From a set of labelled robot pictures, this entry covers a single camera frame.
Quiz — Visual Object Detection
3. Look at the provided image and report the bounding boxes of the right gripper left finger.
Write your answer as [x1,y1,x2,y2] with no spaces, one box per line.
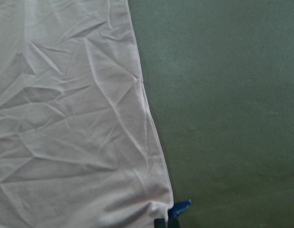
[154,218,166,228]

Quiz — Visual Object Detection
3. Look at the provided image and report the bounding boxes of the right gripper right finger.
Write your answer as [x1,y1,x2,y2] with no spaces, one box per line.
[168,218,180,228]

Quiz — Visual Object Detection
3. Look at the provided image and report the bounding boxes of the pink Snoopy t-shirt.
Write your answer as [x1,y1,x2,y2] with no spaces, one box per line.
[0,0,174,228]

